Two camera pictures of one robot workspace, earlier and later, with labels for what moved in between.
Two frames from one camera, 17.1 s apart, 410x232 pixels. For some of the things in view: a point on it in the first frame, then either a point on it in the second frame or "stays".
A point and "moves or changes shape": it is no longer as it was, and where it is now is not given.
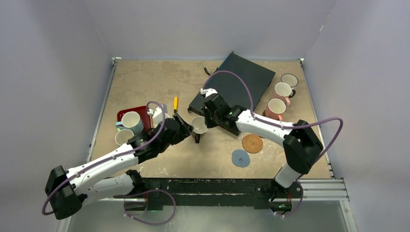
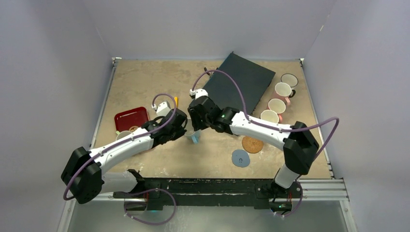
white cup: (199, 127) moves or changes shape
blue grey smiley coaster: (240, 158) stays
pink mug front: (283, 91) stays
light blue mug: (131, 120) to (194, 136)
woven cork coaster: (252, 143) stays
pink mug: (275, 107) stays
